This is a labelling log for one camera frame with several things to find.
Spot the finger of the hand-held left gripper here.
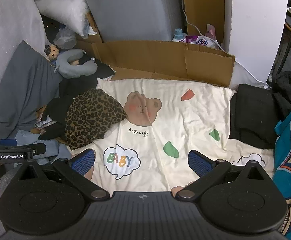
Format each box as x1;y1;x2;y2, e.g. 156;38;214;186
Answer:
23;142;47;155

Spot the light grey curtain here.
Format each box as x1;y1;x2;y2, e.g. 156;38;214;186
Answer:
0;0;46;115

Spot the grey-blue neck pillow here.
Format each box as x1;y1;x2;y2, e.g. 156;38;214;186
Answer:
53;49;98;78

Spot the blue-capped detergent bottle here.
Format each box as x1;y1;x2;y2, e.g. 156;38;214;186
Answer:
172;28;186;42

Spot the clear plastic bag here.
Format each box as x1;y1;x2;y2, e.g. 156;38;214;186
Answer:
53;29;77;49

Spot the brown cardboard box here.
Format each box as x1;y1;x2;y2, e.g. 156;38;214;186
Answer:
75;34;236;88

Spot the black cloth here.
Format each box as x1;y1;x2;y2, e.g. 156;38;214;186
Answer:
58;55;116;98

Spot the small plush doll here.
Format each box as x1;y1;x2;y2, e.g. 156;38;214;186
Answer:
44;44;61;62

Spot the tall cardboard sheet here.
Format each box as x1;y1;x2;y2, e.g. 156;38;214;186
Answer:
180;0;233;52

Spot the printed cream blanket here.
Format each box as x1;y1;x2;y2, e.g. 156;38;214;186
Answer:
70;77;274;193

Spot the black knit garment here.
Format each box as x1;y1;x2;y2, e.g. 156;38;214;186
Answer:
38;96;73;142

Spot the black jacket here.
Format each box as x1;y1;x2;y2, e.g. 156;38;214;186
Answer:
267;71;291;120

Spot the light blue cloth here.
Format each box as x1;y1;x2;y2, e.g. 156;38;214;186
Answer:
8;130;72;164

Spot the leopard print garment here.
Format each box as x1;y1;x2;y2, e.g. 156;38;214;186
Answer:
65;89;128;151

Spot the striped cloth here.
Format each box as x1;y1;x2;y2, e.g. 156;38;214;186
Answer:
34;119;59;131

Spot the pink bottle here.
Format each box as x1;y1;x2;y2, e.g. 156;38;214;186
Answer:
205;24;217;40

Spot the folded black garment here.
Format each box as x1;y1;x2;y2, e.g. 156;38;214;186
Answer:
229;84;291;150

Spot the grey wrapped panel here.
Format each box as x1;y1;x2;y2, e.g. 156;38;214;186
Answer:
79;0;186;43

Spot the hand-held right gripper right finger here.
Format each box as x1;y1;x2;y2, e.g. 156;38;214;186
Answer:
172;150;271;201

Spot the grey pillow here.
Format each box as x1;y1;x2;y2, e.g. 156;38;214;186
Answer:
0;40;63;139

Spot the white pillow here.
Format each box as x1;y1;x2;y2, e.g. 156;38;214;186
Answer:
34;0;89;37

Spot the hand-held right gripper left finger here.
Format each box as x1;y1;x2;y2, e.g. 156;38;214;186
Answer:
9;149;110;201

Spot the white cable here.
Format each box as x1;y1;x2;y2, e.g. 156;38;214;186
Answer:
180;0;226;51

